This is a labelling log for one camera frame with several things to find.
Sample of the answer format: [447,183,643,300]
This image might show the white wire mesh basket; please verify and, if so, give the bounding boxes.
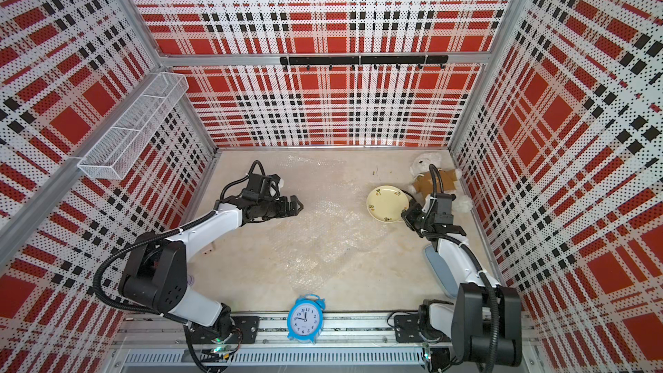
[78,72,188,181]

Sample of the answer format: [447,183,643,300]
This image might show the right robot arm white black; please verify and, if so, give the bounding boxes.
[402,193,523,372]

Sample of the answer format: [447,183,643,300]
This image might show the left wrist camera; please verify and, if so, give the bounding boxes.
[245,174,283,200]

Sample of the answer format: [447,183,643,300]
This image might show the black hook rail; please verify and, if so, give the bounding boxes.
[280,55,449,68]

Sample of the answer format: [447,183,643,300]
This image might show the white teddy bear brown shirt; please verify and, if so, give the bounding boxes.
[407,151,473,213]

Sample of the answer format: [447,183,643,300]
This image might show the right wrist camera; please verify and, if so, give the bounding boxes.
[422,197,438,218]

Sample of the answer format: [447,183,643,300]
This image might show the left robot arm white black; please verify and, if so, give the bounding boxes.
[93,173,304,342]

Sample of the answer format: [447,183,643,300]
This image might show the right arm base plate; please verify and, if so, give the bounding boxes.
[390,313,452,344]

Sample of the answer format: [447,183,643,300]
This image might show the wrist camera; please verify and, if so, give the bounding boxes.
[245,174,283,200]
[422,197,438,218]

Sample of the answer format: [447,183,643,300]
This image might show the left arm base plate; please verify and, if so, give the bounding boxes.
[186,314,260,345]

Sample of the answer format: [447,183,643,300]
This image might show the grey blue oval dish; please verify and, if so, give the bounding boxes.
[424,245,459,299]

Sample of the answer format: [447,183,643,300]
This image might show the blue alarm clock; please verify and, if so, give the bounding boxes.
[287,295,326,344]

